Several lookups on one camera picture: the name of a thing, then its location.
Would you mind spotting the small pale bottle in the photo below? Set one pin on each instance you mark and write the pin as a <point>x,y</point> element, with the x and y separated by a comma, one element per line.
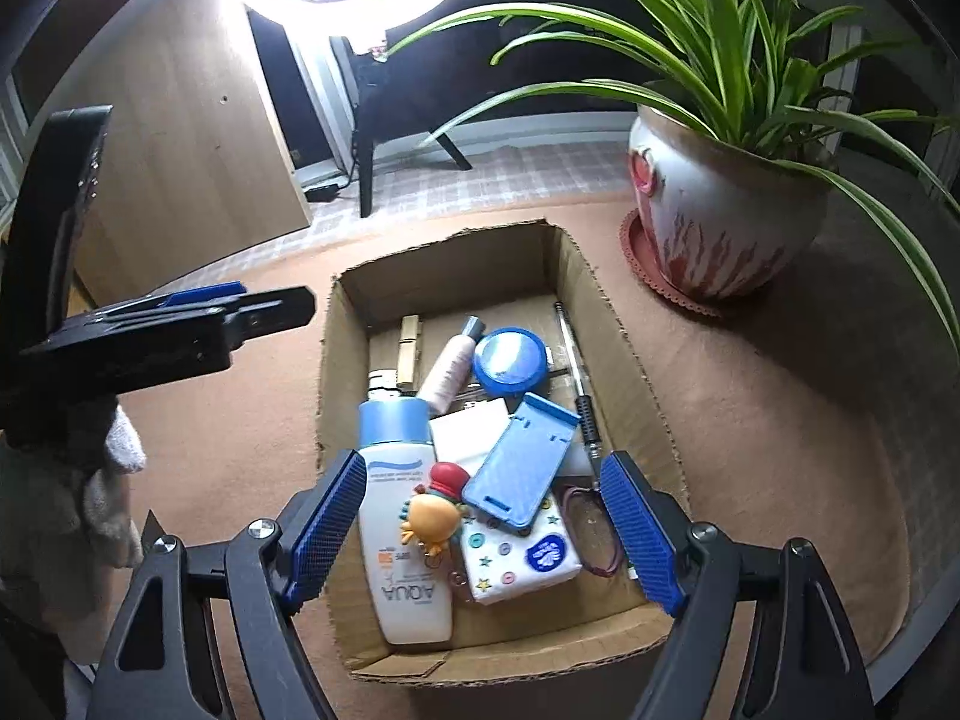
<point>446,379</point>

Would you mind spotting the grey plaid floor mat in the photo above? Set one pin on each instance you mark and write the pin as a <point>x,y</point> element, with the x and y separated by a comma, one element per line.
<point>525,172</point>

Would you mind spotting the large light wooden board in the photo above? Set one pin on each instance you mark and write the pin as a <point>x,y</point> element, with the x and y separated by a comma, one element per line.
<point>187,150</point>

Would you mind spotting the blue phone stand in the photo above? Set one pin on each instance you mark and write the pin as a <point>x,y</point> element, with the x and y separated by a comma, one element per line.
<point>517,465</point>

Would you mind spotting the black power brick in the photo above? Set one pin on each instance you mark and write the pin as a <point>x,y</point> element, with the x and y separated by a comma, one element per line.
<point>322,192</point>

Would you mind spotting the person's left forearm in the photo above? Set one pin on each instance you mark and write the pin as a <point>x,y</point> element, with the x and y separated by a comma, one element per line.
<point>105,480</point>

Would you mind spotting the green spider plant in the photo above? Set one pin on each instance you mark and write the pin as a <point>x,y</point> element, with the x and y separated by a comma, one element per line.
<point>720,52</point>

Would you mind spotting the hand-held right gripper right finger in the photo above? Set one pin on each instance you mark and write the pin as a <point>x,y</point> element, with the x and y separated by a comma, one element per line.
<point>641,532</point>

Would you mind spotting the brown cardboard box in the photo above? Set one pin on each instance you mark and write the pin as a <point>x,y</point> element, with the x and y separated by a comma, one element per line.
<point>600,292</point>

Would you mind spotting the wooden clothespin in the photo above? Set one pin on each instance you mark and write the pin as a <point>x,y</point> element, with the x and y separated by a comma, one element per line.
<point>409,352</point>

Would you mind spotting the white blue-capped sunscreen bottle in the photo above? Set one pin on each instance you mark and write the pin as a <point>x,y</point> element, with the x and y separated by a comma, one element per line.
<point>397,592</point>

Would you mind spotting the patterned tissue pack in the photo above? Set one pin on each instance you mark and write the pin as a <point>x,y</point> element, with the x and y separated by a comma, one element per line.
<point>525,562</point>

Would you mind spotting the clear black pen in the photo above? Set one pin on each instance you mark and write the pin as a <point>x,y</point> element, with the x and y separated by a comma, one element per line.
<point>577,382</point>

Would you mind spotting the black tripod stand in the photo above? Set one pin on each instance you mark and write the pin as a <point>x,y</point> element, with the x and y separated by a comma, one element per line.
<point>367,165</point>

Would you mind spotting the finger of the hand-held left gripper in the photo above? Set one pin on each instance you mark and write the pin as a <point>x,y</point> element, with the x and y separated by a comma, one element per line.
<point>202,292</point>
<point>270,311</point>

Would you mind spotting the red pot saucer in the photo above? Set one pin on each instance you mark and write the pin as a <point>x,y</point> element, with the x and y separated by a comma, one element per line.
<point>637,255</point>

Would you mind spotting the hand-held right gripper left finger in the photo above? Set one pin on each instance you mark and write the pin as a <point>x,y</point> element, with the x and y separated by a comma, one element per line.
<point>326,532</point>

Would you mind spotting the round blue tin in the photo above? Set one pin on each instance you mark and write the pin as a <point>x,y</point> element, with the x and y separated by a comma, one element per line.
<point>510,360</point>

